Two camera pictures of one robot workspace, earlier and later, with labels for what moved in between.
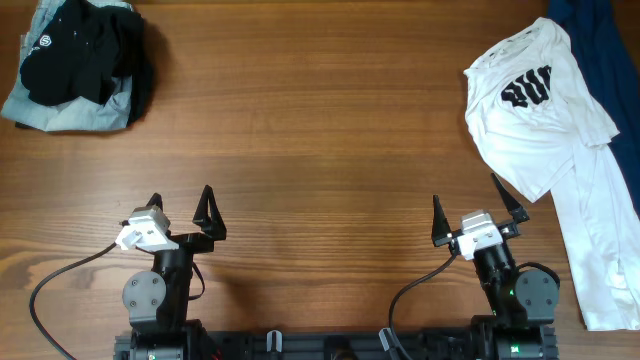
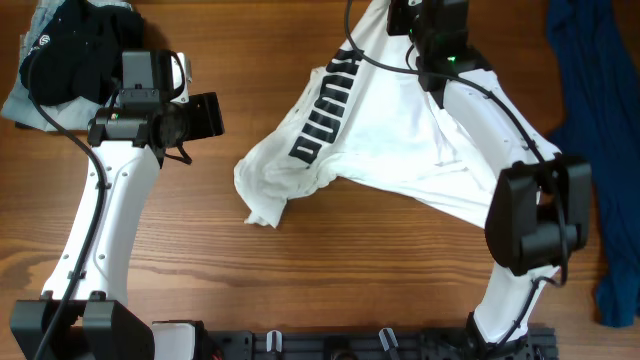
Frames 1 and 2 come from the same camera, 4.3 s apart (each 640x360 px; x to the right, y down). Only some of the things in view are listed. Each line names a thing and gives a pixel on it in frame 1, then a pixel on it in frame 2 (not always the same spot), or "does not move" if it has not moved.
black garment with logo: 86,49 does not move
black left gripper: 212,225 to 208,116
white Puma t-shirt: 542,130 to 359,111
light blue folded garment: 78,114 does not move
